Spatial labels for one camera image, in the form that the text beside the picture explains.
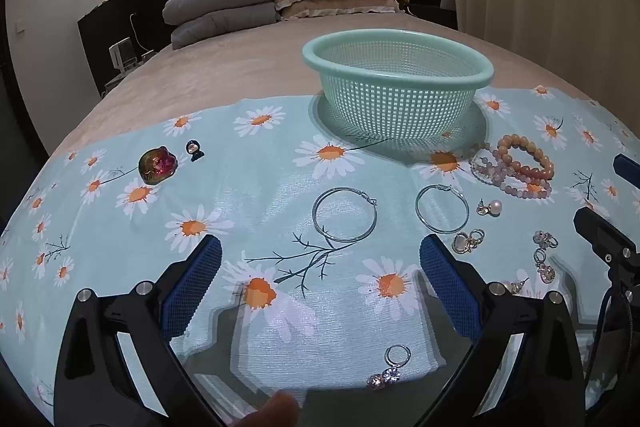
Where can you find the person's left hand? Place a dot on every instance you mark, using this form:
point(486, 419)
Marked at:
point(270, 412)

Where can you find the red green brooch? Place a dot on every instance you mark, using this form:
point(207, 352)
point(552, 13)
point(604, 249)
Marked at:
point(157, 166)

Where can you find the hoop earring with crystals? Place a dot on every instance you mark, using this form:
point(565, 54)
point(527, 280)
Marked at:
point(385, 377)

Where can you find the crystal drop earring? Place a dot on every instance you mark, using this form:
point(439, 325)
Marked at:
point(546, 274)

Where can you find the crystal cluster earring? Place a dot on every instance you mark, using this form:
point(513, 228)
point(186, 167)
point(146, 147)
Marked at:
point(545, 238)

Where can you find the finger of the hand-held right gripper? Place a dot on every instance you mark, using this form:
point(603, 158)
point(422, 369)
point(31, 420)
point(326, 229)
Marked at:
point(600, 232)
point(627, 167)

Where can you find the large silver hoop earring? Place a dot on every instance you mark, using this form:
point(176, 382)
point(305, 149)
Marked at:
point(371, 201)

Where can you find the small silver hoop earring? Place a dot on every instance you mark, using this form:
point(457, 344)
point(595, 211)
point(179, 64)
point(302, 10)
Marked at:
point(416, 209)

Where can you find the gold pearl earring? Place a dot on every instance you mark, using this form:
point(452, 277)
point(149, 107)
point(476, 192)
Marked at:
point(495, 207)

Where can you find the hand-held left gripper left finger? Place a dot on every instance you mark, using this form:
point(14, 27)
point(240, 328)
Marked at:
point(200, 277)

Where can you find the green plastic basket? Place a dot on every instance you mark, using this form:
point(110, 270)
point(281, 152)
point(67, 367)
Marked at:
point(400, 107)

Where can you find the white bedside device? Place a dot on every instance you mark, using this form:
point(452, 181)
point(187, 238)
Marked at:
point(122, 54)

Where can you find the pink bedspread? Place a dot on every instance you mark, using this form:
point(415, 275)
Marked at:
point(225, 72)

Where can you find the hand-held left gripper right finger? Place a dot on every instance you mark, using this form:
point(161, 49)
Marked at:
point(447, 282)

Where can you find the daisy print blue cloth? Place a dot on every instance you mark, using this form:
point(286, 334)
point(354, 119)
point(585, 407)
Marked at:
point(280, 187)

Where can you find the white bedside table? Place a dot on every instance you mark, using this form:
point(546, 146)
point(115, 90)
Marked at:
point(125, 77)

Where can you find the small black figure pin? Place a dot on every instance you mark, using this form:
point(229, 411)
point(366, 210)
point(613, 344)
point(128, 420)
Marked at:
point(193, 152)

